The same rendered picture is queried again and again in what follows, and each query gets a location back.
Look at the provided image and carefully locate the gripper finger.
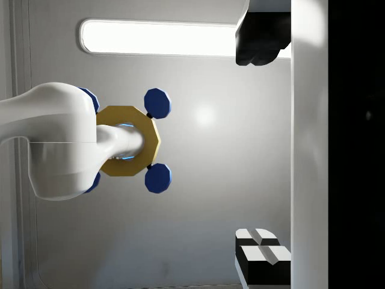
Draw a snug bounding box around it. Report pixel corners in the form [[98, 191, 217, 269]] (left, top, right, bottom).
[[234, 228, 292, 289], [234, 10, 292, 67]]

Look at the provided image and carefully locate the drone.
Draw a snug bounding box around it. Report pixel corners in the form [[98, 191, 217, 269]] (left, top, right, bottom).
[[76, 87, 173, 195]]

